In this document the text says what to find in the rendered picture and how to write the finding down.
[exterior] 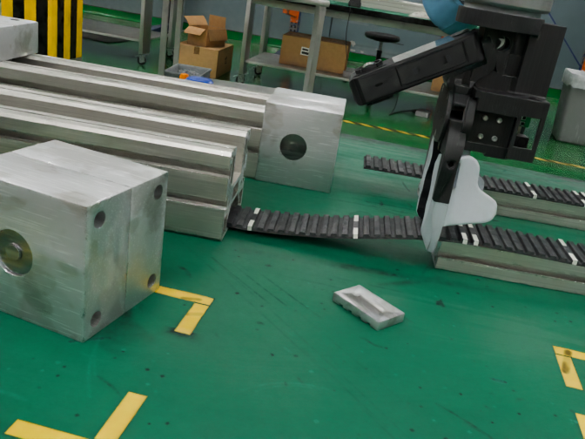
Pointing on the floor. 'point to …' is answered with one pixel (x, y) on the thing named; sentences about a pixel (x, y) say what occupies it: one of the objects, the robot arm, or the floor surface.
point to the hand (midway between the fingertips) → (422, 226)
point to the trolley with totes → (235, 82)
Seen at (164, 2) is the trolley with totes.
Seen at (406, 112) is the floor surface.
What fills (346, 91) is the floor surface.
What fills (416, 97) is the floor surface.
